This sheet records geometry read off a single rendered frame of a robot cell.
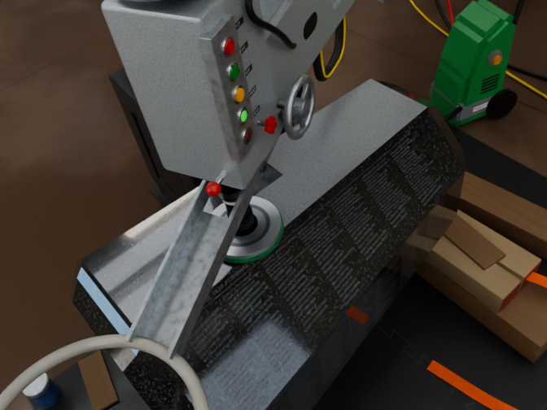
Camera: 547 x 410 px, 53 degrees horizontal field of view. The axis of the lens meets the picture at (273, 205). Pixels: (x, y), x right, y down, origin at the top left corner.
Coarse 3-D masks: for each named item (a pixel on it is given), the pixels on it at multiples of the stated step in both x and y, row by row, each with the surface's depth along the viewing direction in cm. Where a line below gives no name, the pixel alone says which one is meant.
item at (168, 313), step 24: (264, 168) 135; (240, 192) 131; (192, 216) 133; (216, 216) 135; (240, 216) 132; (192, 240) 133; (216, 240) 132; (168, 264) 128; (192, 264) 130; (216, 264) 126; (168, 288) 129; (192, 288) 128; (144, 312) 124; (168, 312) 126; (192, 312) 121; (144, 336) 125; (168, 336) 124
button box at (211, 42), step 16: (224, 16) 93; (208, 32) 90; (224, 32) 92; (208, 48) 91; (208, 64) 93; (224, 64) 95; (240, 64) 100; (224, 80) 96; (240, 80) 101; (224, 96) 98; (224, 112) 101; (224, 128) 104; (240, 128) 106; (240, 144) 108; (240, 160) 110
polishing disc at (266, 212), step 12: (252, 204) 153; (264, 204) 153; (264, 216) 150; (276, 216) 149; (264, 228) 147; (276, 228) 147; (240, 240) 146; (252, 240) 145; (264, 240) 144; (276, 240) 145; (228, 252) 143; (240, 252) 143; (252, 252) 142
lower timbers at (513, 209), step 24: (480, 192) 244; (504, 192) 243; (480, 216) 242; (504, 216) 234; (528, 216) 232; (528, 240) 230; (456, 288) 215; (528, 288) 208; (480, 312) 211; (504, 312) 203; (528, 312) 201; (504, 336) 207; (528, 336) 195
